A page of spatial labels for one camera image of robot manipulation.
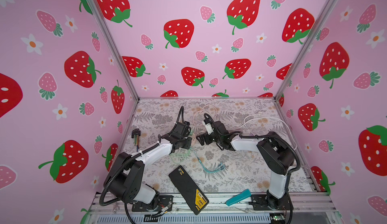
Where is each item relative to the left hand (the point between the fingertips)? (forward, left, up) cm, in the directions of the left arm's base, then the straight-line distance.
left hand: (188, 140), depth 90 cm
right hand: (+4, -8, -1) cm, 9 cm away
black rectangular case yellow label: (-28, -3, -5) cm, 29 cm away
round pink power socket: (+3, -3, -4) cm, 6 cm away
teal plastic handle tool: (-29, -28, -7) cm, 41 cm away
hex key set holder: (+7, +36, -4) cm, 36 cm away
